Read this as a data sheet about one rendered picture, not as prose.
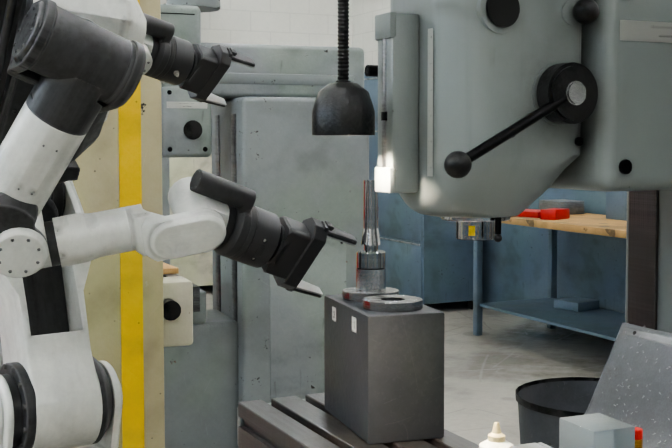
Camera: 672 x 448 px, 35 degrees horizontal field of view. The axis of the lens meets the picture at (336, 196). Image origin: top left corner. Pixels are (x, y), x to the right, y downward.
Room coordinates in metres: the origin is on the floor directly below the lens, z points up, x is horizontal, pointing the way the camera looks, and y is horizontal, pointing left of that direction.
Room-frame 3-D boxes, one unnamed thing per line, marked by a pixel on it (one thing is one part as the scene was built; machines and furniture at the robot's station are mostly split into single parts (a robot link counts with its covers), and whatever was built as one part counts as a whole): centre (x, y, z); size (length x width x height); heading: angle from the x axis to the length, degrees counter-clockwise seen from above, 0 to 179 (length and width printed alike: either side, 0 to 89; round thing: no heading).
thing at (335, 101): (1.22, -0.01, 1.44); 0.07 x 0.07 x 0.06
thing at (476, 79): (1.31, -0.18, 1.47); 0.21 x 0.19 x 0.32; 25
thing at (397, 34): (1.26, -0.07, 1.45); 0.04 x 0.04 x 0.21; 25
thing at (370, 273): (1.68, -0.05, 1.19); 0.05 x 0.05 x 0.05
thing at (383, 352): (1.63, -0.07, 1.06); 0.22 x 0.12 x 0.20; 17
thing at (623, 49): (1.39, -0.35, 1.47); 0.24 x 0.19 x 0.26; 25
